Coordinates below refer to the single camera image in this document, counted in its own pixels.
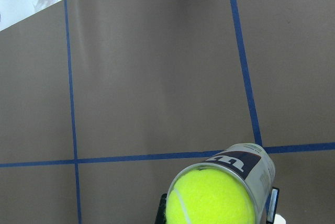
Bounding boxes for yellow tennis ball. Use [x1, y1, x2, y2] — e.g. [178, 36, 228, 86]
[165, 169, 255, 223]

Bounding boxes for clear tennis ball can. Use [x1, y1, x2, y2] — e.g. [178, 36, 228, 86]
[167, 143, 275, 223]

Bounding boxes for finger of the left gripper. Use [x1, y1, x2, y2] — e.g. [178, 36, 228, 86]
[154, 193, 167, 224]
[265, 187, 280, 220]

